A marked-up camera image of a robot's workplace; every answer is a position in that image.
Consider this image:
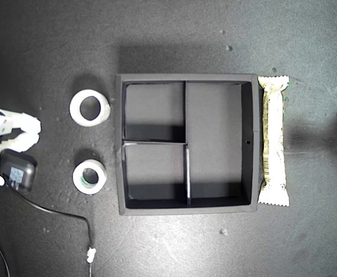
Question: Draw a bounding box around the large white tape roll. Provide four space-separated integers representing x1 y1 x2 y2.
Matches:
69 89 112 128

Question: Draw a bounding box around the small white tape roll green core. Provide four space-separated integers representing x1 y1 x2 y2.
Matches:
72 160 108 195

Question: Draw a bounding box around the snack bar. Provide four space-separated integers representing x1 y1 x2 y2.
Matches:
256 75 291 207

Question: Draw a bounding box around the black tray with wells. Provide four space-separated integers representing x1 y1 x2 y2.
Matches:
114 73 259 217

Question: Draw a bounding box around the small black camera box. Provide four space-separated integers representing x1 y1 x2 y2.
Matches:
0 148 38 194

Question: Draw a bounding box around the black camera cable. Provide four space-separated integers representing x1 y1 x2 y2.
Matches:
11 184 96 277

